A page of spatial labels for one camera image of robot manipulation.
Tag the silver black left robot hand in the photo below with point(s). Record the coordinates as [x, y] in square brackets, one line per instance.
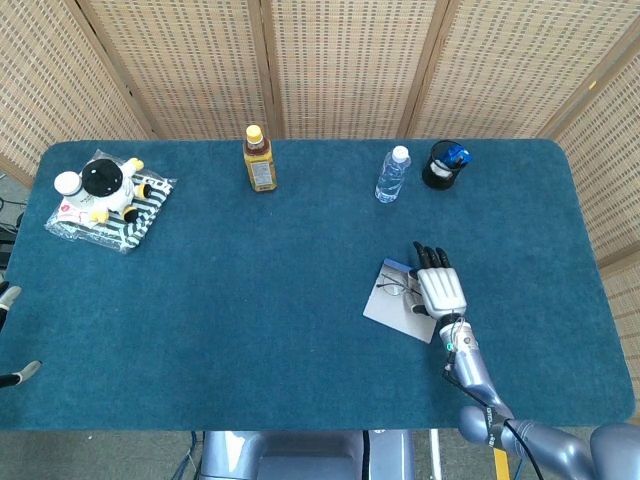
[10, 297]

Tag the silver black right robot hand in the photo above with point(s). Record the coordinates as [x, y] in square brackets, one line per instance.
[442, 290]

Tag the metal frame eyeglasses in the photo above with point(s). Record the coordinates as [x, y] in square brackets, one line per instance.
[395, 287]

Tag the blue cardboard glasses case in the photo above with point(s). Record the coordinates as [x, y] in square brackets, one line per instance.
[395, 315]

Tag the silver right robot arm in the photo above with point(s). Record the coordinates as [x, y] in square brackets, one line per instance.
[472, 370]

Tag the black mesh pen holder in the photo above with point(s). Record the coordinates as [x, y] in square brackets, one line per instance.
[435, 181]

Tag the clear water bottle white cap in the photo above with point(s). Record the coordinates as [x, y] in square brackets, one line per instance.
[391, 182]

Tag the white wrapped packet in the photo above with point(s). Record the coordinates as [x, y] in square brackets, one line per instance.
[441, 169]

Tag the blue snack packet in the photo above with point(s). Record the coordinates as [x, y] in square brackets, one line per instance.
[457, 154]

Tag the black white plush toy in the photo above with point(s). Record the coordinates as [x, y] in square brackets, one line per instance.
[102, 180]

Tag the striped cloth in plastic bag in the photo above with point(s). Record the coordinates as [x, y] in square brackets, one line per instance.
[145, 220]

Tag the blue felt table cover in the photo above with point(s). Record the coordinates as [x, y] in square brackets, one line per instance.
[250, 300]

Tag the yellow cap tea bottle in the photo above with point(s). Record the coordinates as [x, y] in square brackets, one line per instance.
[260, 172]

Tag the grey robot torso base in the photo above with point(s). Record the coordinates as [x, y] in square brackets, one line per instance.
[300, 455]

